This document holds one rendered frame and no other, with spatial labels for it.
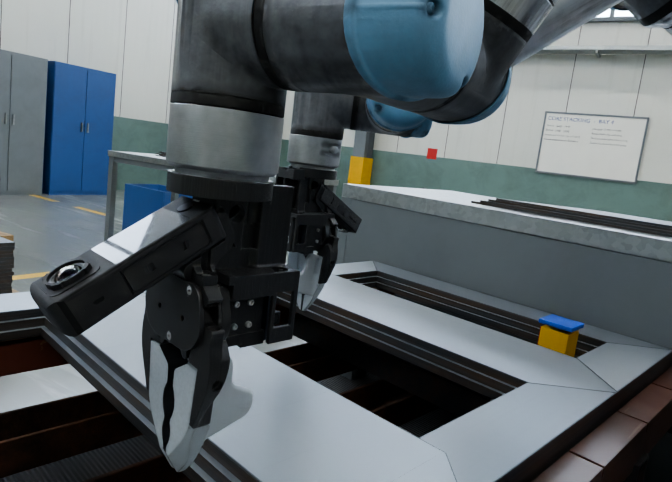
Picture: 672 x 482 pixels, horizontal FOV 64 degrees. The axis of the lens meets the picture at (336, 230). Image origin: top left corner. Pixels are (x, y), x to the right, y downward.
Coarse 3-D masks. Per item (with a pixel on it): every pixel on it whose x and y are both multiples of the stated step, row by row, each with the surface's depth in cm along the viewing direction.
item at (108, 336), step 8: (96, 328) 75; (104, 328) 76; (112, 328) 76; (120, 328) 76; (128, 328) 77; (136, 328) 77; (88, 336) 72; (96, 336) 72; (104, 336) 73; (112, 336) 73; (120, 336) 73; (128, 336) 74; (136, 336) 74; (96, 344) 70; (104, 344) 70; (112, 344) 70; (120, 344) 71; (128, 344) 71
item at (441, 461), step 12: (444, 456) 53; (420, 468) 50; (432, 468) 51; (444, 468) 51; (396, 480) 48; (408, 480) 48; (420, 480) 48; (432, 480) 49; (444, 480) 49; (456, 480) 49
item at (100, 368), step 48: (384, 288) 134; (432, 288) 126; (0, 336) 76; (48, 336) 77; (384, 336) 92; (528, 336) 108; (96, 384) 66; (480, 384) 79; (144, 432) 57; (576, 432) 65; (192, 480) 51; (240, 480) 48; (528, 480) 56
